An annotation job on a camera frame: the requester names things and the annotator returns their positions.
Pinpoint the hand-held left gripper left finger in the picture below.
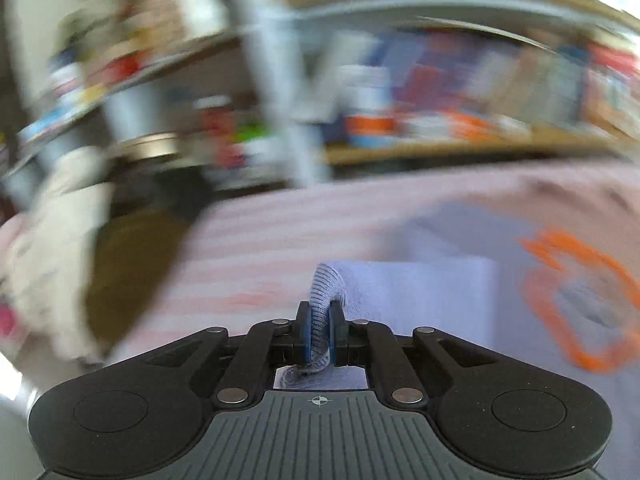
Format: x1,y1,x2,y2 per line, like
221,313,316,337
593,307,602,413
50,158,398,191
129,302,312,407

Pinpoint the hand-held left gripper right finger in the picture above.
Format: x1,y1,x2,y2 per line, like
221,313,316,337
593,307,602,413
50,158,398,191
329,302,507,404

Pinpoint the lavender cloth garment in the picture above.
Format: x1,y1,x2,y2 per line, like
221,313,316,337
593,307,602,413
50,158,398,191
277,200,640,391

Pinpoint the pink checked cartoon table mat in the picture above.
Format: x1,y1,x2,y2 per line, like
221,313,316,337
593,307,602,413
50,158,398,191
100,157,640,391

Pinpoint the dark brown jacket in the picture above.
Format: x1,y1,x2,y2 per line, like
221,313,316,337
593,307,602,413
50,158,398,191
84,209,197,357

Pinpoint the wooden bookshelf board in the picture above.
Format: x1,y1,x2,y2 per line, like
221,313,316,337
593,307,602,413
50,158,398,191
320,130,640,167

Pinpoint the blue and orange box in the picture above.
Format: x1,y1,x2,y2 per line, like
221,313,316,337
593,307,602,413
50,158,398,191
344,66,397,149

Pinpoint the orange and white flat box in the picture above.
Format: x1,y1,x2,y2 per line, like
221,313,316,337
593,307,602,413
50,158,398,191
399,110,501,142

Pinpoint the round gold tin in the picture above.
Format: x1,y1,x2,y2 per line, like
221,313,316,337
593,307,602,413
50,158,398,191
114,132,182,162

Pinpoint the cream cloth pile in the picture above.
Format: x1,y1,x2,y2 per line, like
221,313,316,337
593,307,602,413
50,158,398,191
0,146,117,363

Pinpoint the row of books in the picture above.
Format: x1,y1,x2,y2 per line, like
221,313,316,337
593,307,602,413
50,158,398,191
325,27,640,146

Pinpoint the white shelving frame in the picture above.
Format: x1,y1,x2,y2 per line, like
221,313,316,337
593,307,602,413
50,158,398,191
0,0,333,211

